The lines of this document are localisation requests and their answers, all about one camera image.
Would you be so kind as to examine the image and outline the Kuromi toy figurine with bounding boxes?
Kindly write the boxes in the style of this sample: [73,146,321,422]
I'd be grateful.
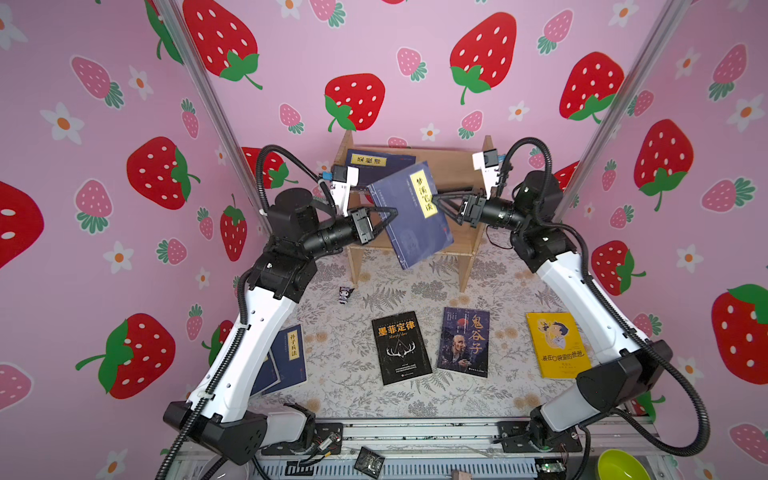
[338,286,354,305]

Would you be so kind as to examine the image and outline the aluminium corner post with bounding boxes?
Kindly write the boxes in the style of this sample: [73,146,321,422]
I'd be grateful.
[558,1,694,244]
[156,0,271,234]

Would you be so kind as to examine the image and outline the right aluminium corner post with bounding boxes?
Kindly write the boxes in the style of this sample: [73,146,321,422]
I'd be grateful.
[558,1,694,244]

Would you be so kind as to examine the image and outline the navy book behind left arm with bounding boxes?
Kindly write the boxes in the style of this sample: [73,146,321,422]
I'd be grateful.
[262,325,307,395]

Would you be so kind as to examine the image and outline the small black electronic module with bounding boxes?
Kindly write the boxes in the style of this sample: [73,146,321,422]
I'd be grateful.
[354,447,385,479]

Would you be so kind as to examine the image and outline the lime green bowl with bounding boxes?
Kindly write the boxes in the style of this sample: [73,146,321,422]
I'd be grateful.
[596,449,651,480]

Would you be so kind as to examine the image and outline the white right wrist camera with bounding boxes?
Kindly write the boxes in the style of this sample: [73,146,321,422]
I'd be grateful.
[472,149,503,198]

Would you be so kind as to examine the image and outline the grey bowl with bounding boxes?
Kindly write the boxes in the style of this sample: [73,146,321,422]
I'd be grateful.
[197,457,228,480]

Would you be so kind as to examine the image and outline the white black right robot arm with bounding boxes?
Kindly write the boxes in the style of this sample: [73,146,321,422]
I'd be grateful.
[432,171,672,450]

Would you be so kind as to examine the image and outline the black antler cover book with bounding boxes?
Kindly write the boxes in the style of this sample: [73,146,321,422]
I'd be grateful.
[371,311,432,385]

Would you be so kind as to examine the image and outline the dark old man book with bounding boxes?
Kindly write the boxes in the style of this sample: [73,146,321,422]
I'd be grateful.
[437,307,490,378]

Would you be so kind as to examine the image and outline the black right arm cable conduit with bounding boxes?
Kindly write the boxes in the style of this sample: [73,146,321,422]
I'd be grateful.
[497,136,712,457]

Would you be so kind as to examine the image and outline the navy book yellow label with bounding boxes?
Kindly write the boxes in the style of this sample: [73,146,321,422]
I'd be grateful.
[345,149,416,188]

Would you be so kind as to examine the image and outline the wooden two-tier shelf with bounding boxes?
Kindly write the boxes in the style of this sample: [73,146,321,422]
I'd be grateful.
[334,132,484,293]

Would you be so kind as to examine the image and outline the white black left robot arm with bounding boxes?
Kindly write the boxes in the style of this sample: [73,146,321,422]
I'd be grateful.
[156,188,397,479]

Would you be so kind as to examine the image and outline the yellow cartoon cover book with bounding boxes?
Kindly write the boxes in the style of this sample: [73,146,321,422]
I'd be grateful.
[526,313,592,380]

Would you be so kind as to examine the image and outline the left aluminium corner post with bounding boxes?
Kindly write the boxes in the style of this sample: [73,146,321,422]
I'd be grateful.
[156,0,271,234]

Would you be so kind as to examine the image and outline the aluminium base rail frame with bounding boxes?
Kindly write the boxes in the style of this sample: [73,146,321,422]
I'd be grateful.
[167,416,676,480]

